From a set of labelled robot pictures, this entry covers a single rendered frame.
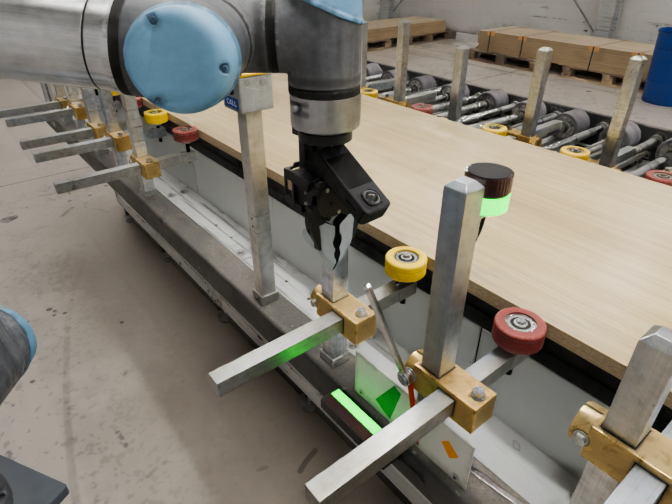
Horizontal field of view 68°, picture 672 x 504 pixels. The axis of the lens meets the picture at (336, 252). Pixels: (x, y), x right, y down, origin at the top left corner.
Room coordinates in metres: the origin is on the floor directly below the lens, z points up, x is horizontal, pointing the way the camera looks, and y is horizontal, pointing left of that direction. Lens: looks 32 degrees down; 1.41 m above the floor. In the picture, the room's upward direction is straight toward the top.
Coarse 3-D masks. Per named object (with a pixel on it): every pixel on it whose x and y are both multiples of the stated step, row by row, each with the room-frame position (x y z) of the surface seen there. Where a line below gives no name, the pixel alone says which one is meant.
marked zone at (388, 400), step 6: (390, 390) 0.59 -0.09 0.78; (396, 390) 0.58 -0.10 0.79; (384, 396) 0.60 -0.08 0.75; (390, 396) 0.58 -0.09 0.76; (396, 396) 0.57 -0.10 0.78; (378, 402) 0.61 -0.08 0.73; (384, 402) 0.59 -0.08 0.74; (390, 402) 0.58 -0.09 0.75; (396, 402) 0.57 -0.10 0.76; (384, 408) 0.59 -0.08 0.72; (390, 408) 0.58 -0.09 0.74; (390, 414) 0.58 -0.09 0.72
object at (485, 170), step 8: (472, 168) 0.58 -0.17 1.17; (480, 168) 0.58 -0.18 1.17; (488, 168) 0.58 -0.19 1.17; (496, 168) 0.58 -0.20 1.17; (504, 168) 0.58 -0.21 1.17; (480, 176) 0.56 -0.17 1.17; (488, 176) 0.56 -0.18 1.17; (496, 176) 0.56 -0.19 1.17; (504, 176) 0.56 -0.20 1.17; (480, 216) 0.55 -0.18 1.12; (480, 224) 0.58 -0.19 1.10; (480, 232) 0.58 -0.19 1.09
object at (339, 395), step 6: (336, 390) 0.65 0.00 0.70; (336, 396) 0.64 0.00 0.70; (342, 396) 0.64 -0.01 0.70; (342, 402) 0.63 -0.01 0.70; (348, 402) 0.63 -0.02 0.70; (348, 408) 0.61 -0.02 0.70; (354, 408) 0.61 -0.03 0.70; (354, 414) 0.60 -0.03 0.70; (360, 414) 0.60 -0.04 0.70; (360, 420) 0.59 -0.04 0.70; (366, 420) 0.59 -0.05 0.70; (372, 420) 0.59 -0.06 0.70; (366, 426) 0.57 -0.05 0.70; (372, 426) 0.57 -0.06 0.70; (378, 426) 0.57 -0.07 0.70; (372, 432) 0.56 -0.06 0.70
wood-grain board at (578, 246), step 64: (384, 128) 1.60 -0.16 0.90; (448, 128) 1.60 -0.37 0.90; (384, 192) 1.10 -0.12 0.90; (512, 192) 1.10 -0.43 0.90; (576, 192) 1.10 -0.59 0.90; (640, 192) 1.10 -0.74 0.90; (512, 256) 0.81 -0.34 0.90; (576, 256) 0.81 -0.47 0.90; (640, 256) 0.81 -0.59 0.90; (576, 320) 0.62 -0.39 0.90; (640, 320) 0.62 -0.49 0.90
